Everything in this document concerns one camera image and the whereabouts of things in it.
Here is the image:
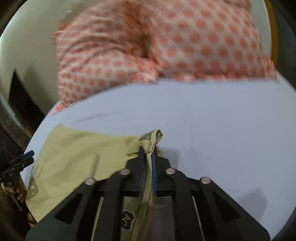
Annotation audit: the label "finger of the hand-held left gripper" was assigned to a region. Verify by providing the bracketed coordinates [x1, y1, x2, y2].
[13, 150, 35, 163]
[8, 157, 35, 173]

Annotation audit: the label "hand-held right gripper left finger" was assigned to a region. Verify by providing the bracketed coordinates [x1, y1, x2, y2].
[25, 146, 148, 241]

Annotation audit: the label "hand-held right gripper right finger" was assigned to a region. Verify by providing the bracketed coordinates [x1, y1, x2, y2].
[151, 153, 271, 241]

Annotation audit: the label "khaki pants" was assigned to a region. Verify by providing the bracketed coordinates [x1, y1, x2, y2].
[25, 125, 164, 241]

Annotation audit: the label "person's left hand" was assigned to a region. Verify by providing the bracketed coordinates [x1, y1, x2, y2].
[1, 178, 27, 204]

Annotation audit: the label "pink dotted white blanket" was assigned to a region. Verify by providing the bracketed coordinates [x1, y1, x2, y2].
[52, 0, 281, 115]

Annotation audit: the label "yellow strip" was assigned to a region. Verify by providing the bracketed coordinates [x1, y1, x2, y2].
[264, 0, 277, 63]

